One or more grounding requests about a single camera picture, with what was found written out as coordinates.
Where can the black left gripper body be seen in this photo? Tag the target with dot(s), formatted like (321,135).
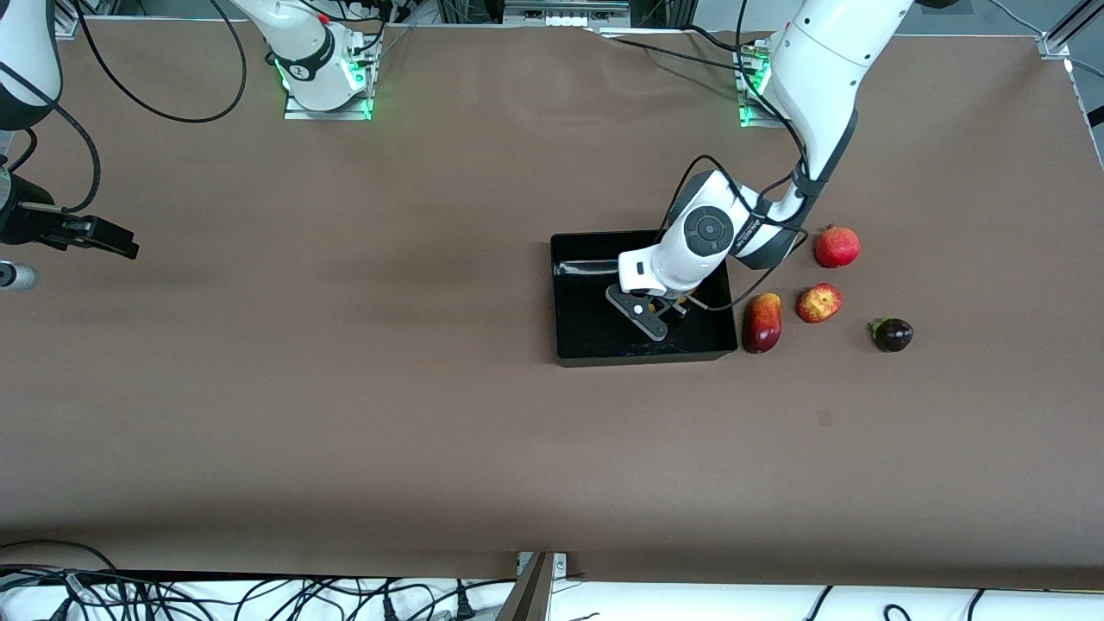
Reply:
(668,304)

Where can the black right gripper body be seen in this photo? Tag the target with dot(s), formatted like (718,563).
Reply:
(24,221)

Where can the black plastic box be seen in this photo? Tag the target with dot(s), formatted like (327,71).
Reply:
(586,336)

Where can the red yellow apple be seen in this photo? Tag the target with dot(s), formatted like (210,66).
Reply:
(819,304)

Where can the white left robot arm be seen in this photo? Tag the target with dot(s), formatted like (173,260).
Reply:
(819,69)

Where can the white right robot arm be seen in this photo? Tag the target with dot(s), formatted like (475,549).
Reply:
(302,43)

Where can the red mango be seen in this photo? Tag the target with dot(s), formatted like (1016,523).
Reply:
(762,326)

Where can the red pomegranate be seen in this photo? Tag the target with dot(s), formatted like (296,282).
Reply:
(838,247)

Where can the dark purple mangosteen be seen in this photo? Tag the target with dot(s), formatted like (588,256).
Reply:
(894,335)

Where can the brown table cover sheet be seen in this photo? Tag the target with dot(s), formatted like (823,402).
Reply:
(431,448)

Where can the white power strip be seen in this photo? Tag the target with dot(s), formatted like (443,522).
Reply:
(561,17)

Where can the aluminium frame profile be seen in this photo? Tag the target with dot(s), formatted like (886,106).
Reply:
(65,26)
(1054,43)

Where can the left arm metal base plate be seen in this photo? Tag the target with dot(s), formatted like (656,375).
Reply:
(750,119)

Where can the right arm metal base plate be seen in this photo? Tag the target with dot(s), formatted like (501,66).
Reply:
(297,112)

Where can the small metal edge bracket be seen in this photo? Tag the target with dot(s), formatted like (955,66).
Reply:
(561,565)

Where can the dark metal post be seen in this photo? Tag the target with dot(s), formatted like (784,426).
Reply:
(530,599)

